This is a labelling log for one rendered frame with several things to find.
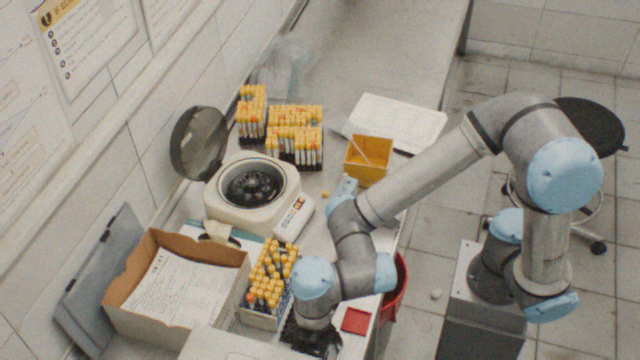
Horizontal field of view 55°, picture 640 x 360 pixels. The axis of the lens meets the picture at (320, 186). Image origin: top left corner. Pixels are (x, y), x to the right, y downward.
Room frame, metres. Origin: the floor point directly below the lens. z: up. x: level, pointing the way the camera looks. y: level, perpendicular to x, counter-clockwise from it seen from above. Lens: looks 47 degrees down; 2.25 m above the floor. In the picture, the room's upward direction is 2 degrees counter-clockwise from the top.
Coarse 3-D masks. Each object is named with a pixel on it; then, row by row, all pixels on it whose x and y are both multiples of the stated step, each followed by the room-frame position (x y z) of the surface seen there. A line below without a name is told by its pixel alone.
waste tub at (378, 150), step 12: (360, 144) 1.38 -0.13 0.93; (372, 144) 1.37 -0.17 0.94; (384, 144) 1.36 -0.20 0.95; (348, 156) 1.32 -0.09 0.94; (360, 156) 1.38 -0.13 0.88; (372, 156) 1.37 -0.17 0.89; (384, 156) 1.36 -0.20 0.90; (348, 168) 1.26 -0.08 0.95; (360, 168) 1.25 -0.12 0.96; (372, 168) 1.24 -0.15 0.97; (384, 168) 1.23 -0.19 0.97; (360, 180) 1.25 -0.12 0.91; (372, 180) 1.24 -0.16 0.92
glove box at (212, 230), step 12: (192, 228) 1.06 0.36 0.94; (204, 228) 1.06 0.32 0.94; (216, 228) 1.04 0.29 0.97; (228, 228) 1.04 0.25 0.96; (216, 240) 1.01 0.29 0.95; (228, 240) 1.03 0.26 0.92; (240, 240) 1.01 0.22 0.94; (252, 240) 1.01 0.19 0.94; (264, 240) 1.01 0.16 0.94; (252, 252) 0.97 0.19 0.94; (252, 264) 0.93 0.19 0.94
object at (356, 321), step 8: (352, 312) 0.82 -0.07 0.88; (360, 312) 0.82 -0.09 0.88; (368, 312) 0.81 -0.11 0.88; (344, 320) 0.79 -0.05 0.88; (352, 320) 0.79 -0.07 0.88; (360, 320) 0.79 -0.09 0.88; (368, 320) 0.79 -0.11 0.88; (344, 328) 0.77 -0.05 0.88; (352, 328) 0.77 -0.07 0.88; (360, 328) 0.77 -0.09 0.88; (368, 328) 0.77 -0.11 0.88
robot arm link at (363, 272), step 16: (352, 240) 0.70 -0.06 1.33; (368, 240) 0.71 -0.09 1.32; (352, 256) 0.67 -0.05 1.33; (368, 256) 0.66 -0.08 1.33; (384, 256) 0.66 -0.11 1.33; (352, 272) 0.63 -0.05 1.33; (368, 272) 0.63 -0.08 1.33; (384, 272) 0.63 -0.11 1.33; (352, 288) 0.61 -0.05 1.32; (368, 288) 0.61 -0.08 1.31; (384, 288) 0.61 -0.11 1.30
